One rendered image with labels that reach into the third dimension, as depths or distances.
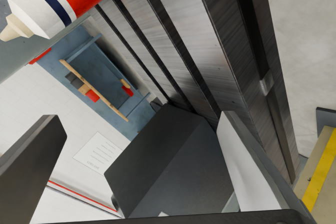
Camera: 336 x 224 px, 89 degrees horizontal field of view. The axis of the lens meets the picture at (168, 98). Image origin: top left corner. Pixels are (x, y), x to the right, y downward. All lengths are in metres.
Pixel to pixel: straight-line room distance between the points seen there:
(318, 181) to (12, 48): 1.68
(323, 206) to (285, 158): 1.20
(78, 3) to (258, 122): 0.23
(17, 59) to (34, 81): 3.87
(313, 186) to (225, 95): 1.41
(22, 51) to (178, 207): 0.51
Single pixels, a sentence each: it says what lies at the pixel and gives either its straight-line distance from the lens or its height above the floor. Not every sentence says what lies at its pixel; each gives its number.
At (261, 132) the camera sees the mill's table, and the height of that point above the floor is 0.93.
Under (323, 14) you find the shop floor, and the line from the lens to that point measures 1.22.
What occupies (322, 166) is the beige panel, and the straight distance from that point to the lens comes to 1.63.
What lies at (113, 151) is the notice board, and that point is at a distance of 5.30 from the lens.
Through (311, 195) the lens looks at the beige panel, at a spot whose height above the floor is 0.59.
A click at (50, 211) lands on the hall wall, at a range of 5.77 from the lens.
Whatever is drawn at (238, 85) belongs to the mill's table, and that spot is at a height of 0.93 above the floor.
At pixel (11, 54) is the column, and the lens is 0.58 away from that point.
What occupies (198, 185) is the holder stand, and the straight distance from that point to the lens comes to 0.35.
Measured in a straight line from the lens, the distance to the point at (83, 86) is 4.02.
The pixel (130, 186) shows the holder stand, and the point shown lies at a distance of 0.31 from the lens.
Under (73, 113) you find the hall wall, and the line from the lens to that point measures 4.62.
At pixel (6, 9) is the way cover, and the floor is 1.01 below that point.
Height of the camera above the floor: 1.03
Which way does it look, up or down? 17 degrees down
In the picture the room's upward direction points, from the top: 139 degrees counter-clockwise
